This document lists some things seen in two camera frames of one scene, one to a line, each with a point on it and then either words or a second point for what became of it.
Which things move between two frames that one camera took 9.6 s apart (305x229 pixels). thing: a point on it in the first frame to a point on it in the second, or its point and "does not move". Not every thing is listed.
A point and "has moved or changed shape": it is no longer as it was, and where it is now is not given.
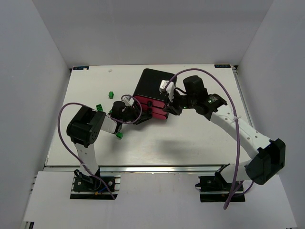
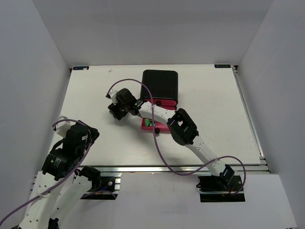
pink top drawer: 149,102 has moved or changed shape
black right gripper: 175,105 to 114,110
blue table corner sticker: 80,67 does not move
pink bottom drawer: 158,116 has moved or changed shape
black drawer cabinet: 148,84 has moved or changed shape
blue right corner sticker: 223,66 does not move
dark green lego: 99,107 to 149,123
